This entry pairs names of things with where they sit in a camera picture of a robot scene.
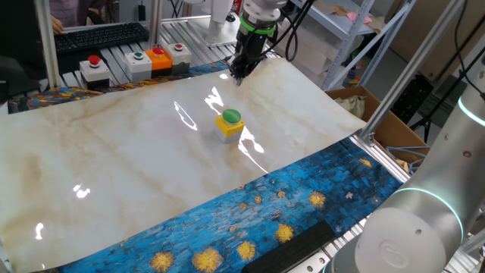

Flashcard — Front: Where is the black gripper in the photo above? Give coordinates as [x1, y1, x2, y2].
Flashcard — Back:
[226, 30, 269, 88]

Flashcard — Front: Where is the aluminium frame bar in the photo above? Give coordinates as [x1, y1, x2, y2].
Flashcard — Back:
[60, 14, 213, 33]

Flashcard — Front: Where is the silver robot mounting plate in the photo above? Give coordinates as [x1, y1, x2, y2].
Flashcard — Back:
[286, 223, 365, 273]

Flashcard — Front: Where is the white box red mushroom button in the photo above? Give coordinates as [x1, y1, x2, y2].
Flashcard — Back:
[79, 55, 111, 90]

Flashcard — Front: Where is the white box small red button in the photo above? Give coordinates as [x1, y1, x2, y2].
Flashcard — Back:
[165, 42, 192, 75]

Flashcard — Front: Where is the glossy marble pattern sheet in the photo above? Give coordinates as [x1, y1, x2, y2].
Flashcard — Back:
[0, 56, 367, 273]

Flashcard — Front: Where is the open cardboard box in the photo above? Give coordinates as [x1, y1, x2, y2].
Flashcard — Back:
[324, 86, 431, 168]

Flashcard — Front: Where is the crumpled beige bag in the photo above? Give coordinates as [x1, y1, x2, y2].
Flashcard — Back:
[335, 94, 368, 118]

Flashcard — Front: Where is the black cable with plug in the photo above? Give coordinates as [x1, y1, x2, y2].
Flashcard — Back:
[452, 0, 485, 100]

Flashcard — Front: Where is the pink paper scrap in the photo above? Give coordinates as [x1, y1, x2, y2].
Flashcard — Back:
[344, 10, 374, 26]

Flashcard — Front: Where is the white box small green button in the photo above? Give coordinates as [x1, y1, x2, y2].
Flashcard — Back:
[124, 51, 153, 83]

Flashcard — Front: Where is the person hand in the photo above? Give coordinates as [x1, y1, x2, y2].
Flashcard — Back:
[51, 16, 65, 36]

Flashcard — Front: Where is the blue starry painting cloth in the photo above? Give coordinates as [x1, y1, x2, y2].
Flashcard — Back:
[6, 59, 403, 273]

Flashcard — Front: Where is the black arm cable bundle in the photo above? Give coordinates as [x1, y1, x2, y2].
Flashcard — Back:
[261, 0, 316, 64]

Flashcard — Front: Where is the large cardboard box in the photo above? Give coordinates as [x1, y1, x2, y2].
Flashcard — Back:
[386, 0, 485, 83]

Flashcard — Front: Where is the person in purple shirt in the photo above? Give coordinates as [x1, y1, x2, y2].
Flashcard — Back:
[48, 0, 95, 27]

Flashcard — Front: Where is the yellow box green mushroom button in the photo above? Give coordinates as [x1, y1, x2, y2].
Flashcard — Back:
[213, 108, 246, 144]

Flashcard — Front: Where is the white machine base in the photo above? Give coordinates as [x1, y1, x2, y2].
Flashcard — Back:
[187, 0, 243, 49]

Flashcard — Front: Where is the orange box red button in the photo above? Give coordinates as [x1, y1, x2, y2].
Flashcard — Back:
[145, 46, 174, 79]

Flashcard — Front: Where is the black foam block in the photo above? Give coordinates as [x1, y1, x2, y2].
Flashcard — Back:
[241, 219, 337, 273]

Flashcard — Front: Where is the grey metal shelf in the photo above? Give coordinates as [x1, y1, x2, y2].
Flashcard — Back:
[291, 0, 414, 90]

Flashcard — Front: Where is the aluminium frame post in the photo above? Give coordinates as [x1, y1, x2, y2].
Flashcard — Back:
[358, 0, 466, 147]
[148, 0, 164, 50]
[33, 0, 61, 90]

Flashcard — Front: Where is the black keyboard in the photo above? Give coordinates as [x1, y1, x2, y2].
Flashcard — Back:
[52, 21, 150, 54]

